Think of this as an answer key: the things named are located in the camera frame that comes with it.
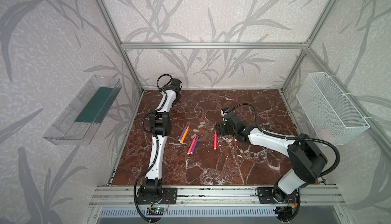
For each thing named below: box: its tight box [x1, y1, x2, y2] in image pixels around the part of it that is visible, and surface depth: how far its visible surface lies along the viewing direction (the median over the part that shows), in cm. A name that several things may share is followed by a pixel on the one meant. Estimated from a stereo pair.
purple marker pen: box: [178, 125, 188, 142], surface depth 98 cm
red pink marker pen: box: [213, 130, 218, 151], surface depth 93 cm
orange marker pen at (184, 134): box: [180, 126, 190, 144], surface depth 98 cm
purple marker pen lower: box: [190, 135, 200, 155], surface depth 93 cm
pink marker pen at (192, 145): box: [187, 135, 198, 155], surface depth 93 cm
